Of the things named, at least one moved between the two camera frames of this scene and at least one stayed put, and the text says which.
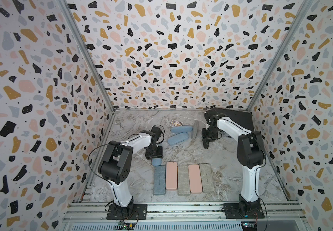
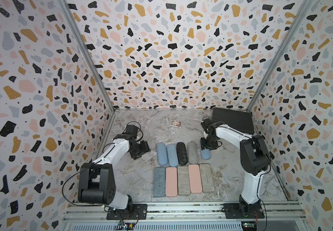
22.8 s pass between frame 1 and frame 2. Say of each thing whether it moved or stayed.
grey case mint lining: stayed
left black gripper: moved
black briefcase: stayed
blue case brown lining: moved
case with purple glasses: moved
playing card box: stayed
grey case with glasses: moved
